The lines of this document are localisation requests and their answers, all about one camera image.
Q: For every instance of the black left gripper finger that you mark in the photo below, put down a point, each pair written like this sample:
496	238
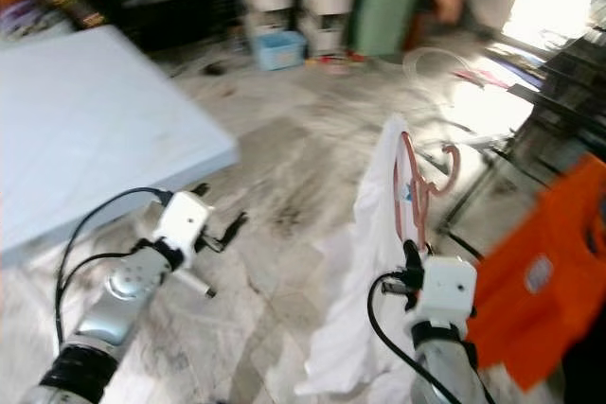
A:
201	189
233	228

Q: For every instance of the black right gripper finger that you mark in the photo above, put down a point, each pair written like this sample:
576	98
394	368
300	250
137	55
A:
412	257

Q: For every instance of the white pink shirt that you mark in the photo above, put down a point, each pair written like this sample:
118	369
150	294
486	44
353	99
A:
360	281

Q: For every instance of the pink red plastic hanger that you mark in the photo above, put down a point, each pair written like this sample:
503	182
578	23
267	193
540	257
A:
417	205

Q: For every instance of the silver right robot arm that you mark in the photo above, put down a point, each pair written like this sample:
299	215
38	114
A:
450	371

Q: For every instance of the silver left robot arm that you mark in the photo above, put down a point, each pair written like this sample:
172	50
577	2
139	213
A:
128	281

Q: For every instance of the white plastic folding table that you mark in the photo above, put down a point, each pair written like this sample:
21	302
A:
95	130

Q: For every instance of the orange shirt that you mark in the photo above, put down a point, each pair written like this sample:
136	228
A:
540	281

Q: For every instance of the light blue plastic bin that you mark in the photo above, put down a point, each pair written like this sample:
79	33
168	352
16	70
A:
279	51

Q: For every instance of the black clothes drying rack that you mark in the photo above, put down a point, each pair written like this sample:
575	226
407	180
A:
568	82

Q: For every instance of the green laundry basket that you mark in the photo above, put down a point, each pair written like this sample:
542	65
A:
383	21

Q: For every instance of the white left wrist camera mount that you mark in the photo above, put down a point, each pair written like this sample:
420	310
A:
185	219

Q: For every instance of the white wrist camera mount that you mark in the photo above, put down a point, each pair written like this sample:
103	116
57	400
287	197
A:
185	219
447	289

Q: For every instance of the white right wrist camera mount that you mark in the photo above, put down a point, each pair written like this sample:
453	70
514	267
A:
447	289

